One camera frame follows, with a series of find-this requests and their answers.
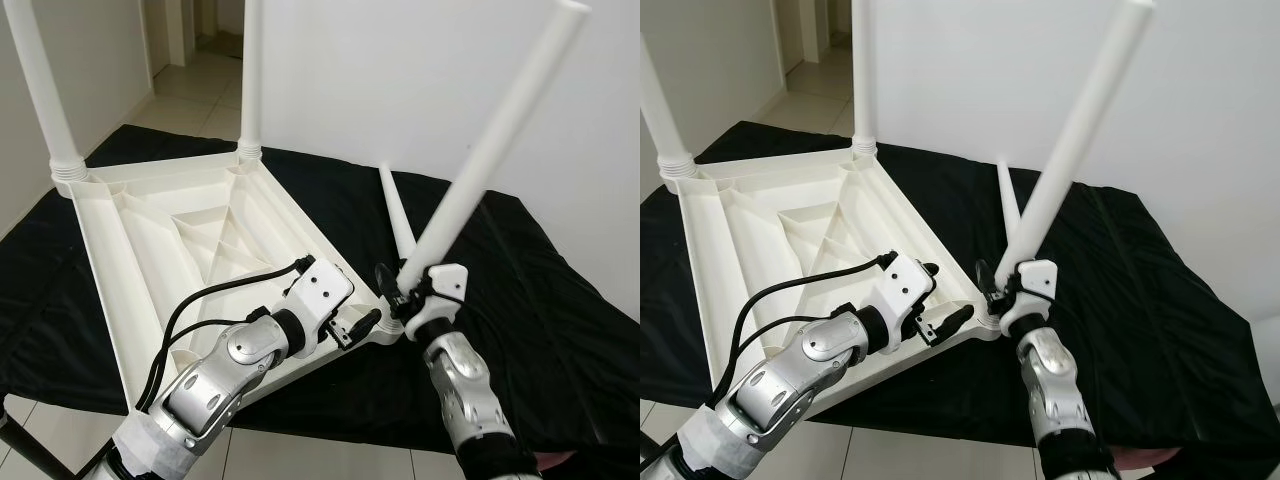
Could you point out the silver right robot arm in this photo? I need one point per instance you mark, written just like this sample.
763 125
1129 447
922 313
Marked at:
460 380
1050 380

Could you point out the black table cloth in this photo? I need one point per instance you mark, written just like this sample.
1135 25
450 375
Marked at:
1170 330
560 330

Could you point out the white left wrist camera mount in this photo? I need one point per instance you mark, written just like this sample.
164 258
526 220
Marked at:
325 285
905 280

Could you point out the white electric fan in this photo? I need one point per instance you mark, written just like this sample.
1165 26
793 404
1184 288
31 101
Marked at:
1268 335

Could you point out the pink round cushion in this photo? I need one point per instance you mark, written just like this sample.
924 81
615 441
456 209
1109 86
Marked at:
1150 456
558 460

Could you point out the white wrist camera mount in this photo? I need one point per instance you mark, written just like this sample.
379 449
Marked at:
905 280
1040 275
325 285
445 280

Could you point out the black metal frame rod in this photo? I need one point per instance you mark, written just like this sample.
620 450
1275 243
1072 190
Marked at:
28 448

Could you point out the white door frame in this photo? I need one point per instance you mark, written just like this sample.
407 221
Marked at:
815 30
180 30

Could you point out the white plastic table leg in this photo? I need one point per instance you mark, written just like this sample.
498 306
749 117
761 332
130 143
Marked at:
500 140
42 90
662 120
397 210
1008 200
1080 130
865 80
251 80

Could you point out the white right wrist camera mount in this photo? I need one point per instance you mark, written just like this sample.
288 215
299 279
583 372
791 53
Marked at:
445 280
1040 275

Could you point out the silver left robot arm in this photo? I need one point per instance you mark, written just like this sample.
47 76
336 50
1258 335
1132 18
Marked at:
210 390
790 385

